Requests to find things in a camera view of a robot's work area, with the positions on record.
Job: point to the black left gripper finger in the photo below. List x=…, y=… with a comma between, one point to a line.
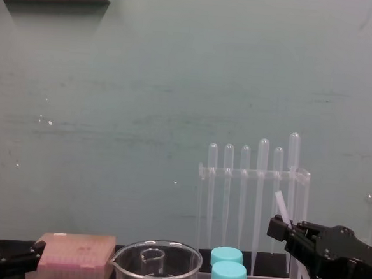
x=21, y=255

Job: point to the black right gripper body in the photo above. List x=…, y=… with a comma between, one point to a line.
x=347, y=249

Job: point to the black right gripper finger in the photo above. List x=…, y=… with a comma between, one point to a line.
x=280, y=229
x=307, y=229

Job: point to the clear acrylic pipette rack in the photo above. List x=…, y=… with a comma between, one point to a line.
x=301, y=179

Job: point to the pink pipette tip box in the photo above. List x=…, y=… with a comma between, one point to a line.
x=76, y=253

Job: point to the teal capped vial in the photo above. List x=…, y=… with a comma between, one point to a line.
x=226, y=255
x=229, y=273

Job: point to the short clear plastic pipette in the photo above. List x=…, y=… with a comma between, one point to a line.
x=245, y=156
x=278, y=158
x=212, y=154
x=229, y=155

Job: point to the long clear plastic pipette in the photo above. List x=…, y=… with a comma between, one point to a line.
x=294, y=147
x=263, y=151

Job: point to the large glass beaker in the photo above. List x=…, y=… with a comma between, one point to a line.
x=184, y=260

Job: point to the small glass beaker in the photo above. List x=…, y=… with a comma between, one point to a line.
x=152, y=260

